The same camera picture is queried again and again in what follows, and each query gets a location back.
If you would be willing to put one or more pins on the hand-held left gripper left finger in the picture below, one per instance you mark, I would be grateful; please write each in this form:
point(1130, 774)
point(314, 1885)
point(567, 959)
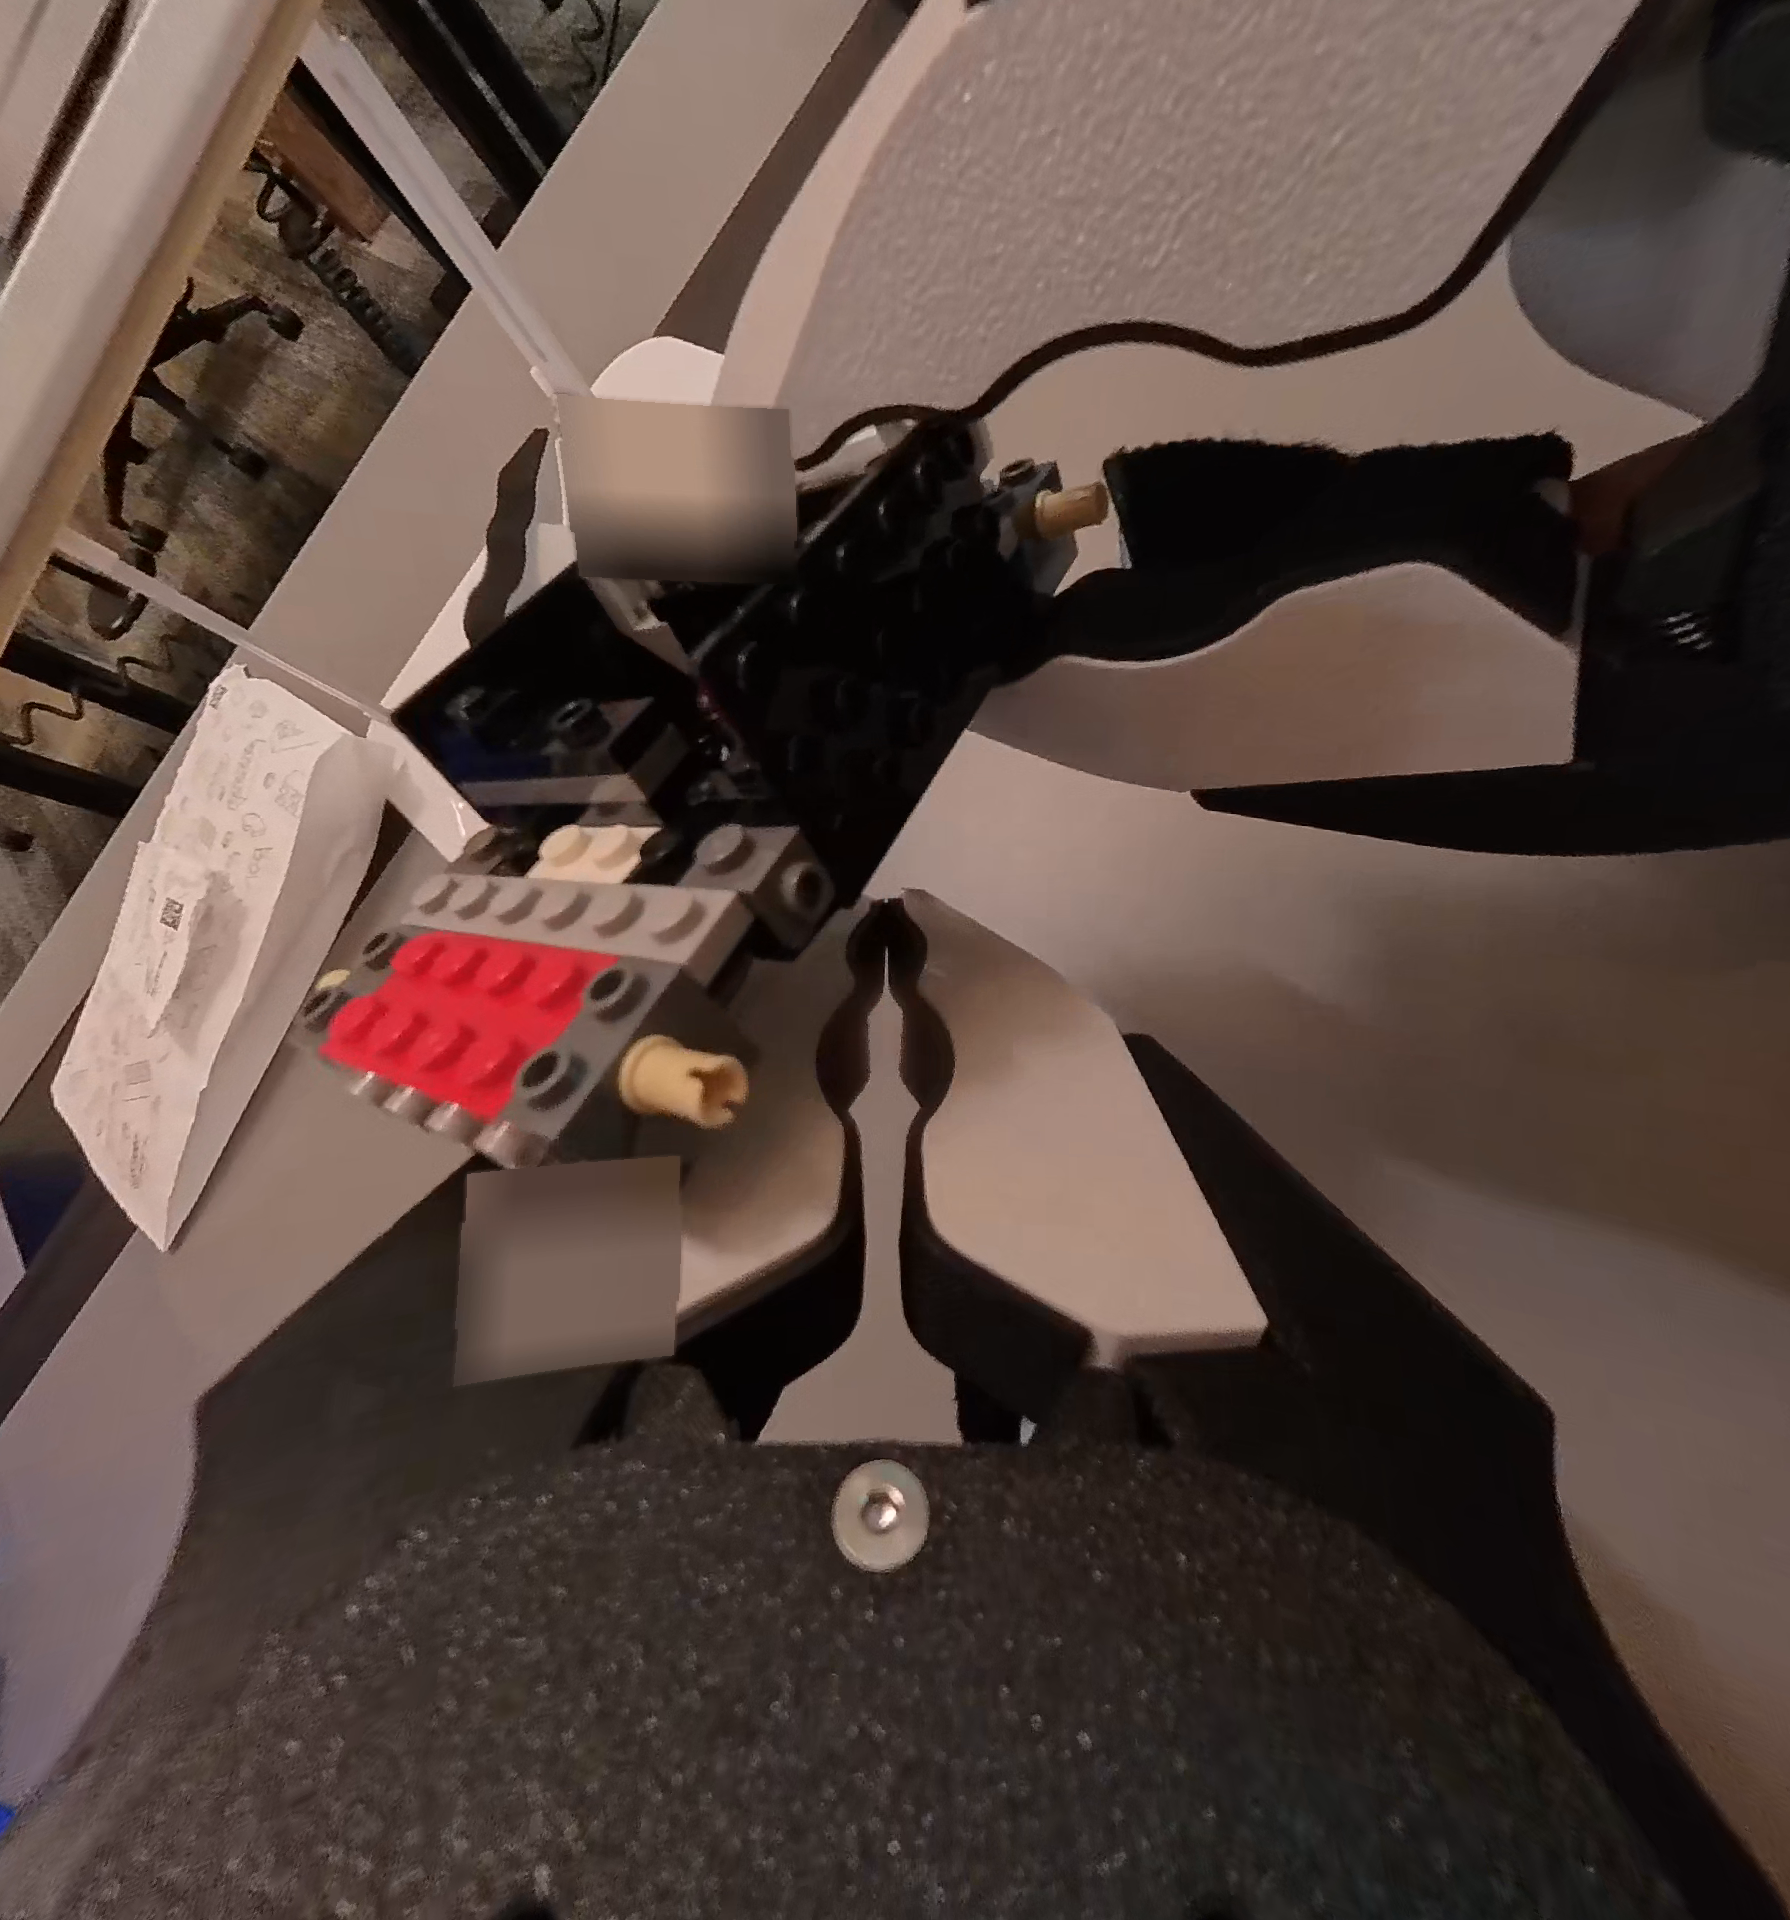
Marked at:
point(773, 1214)

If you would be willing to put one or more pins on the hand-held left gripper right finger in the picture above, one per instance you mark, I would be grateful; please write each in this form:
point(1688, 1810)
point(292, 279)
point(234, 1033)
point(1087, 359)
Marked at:
point(1077, 1201)

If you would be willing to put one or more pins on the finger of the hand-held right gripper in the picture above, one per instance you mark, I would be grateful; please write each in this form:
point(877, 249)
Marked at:
point(1133, 182)
point(1403, 689)

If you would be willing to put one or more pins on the toy brick car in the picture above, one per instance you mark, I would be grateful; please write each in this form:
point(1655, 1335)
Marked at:
point(490, 1020)

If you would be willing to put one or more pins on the grey desk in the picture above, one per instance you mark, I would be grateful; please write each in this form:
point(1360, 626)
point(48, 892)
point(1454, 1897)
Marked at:
point(1435, 1126)

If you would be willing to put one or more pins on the white crumpled paper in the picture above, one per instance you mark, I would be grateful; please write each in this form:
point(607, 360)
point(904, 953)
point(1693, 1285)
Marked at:
point(190, 975)

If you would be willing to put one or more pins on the black wheeled chair base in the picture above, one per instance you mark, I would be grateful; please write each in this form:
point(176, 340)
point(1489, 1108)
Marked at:
point(183, 323)

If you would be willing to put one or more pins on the white side table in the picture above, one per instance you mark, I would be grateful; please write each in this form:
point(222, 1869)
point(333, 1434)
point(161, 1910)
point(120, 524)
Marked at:
point(86, 224)

